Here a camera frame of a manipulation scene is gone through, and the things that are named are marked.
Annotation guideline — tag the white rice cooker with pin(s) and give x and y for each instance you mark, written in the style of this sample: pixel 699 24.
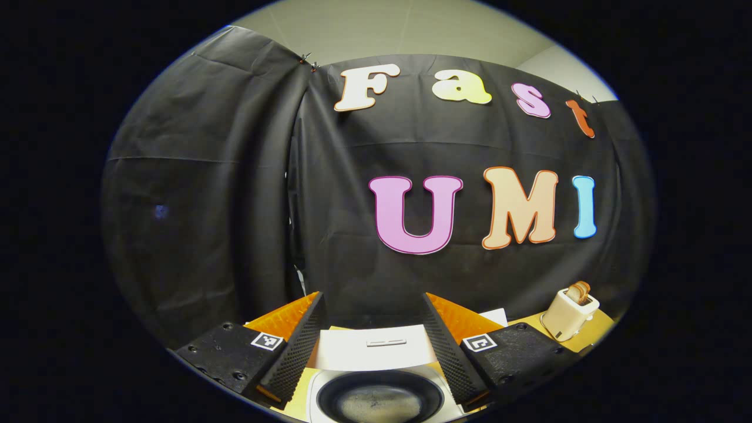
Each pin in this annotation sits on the white rice cooker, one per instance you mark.
pixel 376 352

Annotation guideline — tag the black backdrop cloth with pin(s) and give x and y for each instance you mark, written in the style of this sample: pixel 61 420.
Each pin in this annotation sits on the black backdrop cloth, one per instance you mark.
pixel 205 205

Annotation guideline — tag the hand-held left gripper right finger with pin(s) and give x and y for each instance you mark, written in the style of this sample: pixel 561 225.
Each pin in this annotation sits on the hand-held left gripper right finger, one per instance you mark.
pixel 449 355

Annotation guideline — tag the white rice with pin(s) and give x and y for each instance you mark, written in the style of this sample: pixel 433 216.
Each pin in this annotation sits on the white rice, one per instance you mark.
pixel 382 405

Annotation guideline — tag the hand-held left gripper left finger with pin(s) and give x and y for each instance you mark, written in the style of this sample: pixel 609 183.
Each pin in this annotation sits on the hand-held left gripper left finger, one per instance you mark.
pixel 299 352

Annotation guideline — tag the white toaster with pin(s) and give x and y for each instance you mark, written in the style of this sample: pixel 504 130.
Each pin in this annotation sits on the white toaster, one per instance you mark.
pixel 567 320

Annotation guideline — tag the toasted bread slice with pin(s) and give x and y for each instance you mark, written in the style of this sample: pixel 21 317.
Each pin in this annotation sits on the toasted bread slice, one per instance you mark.
pixel 574 292
pixel 586 289

